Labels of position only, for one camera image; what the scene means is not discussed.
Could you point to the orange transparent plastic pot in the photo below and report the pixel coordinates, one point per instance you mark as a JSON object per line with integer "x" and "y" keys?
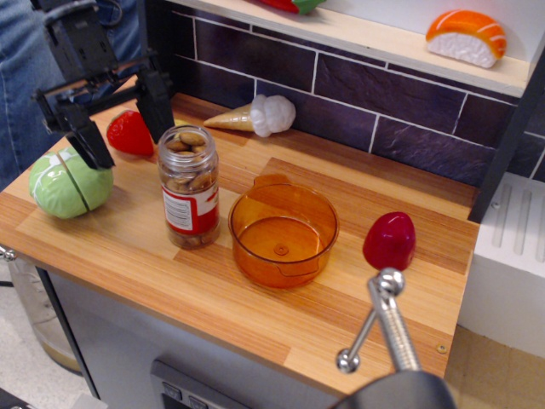
{"x": 282, "y": 232}

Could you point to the green toy cabbage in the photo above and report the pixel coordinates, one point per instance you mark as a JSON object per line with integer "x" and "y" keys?
{"x": 63, "y": 186}

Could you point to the toy ice cream cone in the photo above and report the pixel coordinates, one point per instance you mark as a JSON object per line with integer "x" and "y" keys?
{"x": 264, "y": 116}

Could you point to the red toy strawberry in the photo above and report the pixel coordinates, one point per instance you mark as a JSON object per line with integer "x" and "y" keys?
{"x": 128, "y": 133}

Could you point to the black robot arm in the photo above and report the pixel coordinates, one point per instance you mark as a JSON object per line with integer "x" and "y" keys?
{"x": 108, "y": 96}

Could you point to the grey oven control panel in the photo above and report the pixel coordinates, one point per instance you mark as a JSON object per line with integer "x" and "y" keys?
{"x": 175, "y": 389}

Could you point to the dark grey left shelf post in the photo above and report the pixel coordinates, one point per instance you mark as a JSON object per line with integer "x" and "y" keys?
{"x": 170, "y": 33}

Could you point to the wooden wall shelf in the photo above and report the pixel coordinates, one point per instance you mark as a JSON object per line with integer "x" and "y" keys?
{"x": 509, "y": 76}

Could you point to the white ridged sink unit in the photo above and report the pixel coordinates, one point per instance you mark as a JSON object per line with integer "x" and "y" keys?
{"x": 504, "y": 296}

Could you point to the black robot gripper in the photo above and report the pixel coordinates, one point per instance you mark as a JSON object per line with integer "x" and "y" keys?
{"x": 82, "y": 51}

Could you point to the red toy chili pepper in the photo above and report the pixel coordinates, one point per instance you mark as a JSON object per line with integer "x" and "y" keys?
{"x": 294, "y": 6}

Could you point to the toy salmon sushi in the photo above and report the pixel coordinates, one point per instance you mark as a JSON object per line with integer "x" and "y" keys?
{"x": 468, "y": 36}

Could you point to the dark red toy fruit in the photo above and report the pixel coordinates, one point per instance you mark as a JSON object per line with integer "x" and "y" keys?
{"x": 391, "y": 242}

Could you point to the clear almond jar red label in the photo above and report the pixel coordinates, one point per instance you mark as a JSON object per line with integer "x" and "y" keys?
{"x": 188, "y": 168}

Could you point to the dark grey shelf post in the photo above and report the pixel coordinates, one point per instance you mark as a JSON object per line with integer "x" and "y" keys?
{"x": 509, "y": 141}
{"x": 170, "y": 33}

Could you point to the silver knob left edge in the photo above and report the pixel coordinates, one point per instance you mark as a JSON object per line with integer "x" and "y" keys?
{"x": 7, "y": 255}

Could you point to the person in blue jeans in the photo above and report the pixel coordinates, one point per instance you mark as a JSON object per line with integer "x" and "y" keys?
{"x": 27, "y": 64}

